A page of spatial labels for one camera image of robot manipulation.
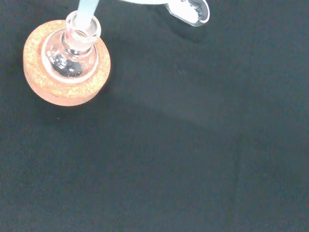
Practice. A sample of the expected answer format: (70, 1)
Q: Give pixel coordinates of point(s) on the small glass round-bottom flask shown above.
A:
(70, 62)

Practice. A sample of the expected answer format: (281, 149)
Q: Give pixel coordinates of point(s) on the black cloth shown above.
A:
(181, 145)

